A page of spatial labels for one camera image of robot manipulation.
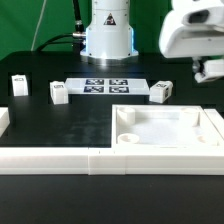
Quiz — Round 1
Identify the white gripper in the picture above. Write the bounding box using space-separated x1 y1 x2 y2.
159 0 224 58

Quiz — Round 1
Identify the white square tabletop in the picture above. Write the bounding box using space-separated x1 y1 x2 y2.
111 105 224 148

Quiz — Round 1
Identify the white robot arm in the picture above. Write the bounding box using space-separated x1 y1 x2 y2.
80 0 224 64

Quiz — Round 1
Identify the white U-shaped obstacle fence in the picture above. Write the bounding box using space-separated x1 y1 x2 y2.
0 108 224 175

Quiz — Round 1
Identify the black cable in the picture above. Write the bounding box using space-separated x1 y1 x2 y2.
35 0 88 52

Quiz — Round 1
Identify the white marker base plate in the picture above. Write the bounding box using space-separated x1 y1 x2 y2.
65 78 149 95

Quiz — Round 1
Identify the white cable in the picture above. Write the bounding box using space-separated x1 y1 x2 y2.
30 0 48 52

